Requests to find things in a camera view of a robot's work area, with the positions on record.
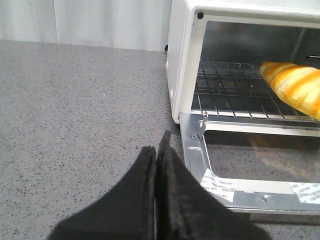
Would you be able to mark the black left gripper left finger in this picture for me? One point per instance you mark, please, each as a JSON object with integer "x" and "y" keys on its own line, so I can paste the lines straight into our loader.
{"x": 125, "y": 212}

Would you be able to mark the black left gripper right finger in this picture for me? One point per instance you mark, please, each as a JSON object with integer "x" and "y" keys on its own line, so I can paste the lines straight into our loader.
{"x": 186, "y": 211}

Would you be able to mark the oven glass door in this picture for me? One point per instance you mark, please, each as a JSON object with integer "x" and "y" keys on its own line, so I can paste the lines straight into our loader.
{"x": 255, "y": 165}

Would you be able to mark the yellow striped bread roll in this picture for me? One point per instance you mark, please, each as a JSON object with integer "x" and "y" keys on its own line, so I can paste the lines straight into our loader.
{"x": 296, "y": 85}

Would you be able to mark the white Toshiba toaster oven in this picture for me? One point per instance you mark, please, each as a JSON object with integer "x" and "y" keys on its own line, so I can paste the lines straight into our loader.
{"x": 235, "y": 31}

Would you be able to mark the white curtain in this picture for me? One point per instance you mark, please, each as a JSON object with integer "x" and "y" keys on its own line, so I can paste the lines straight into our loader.
{"x": 123, "y": 24}

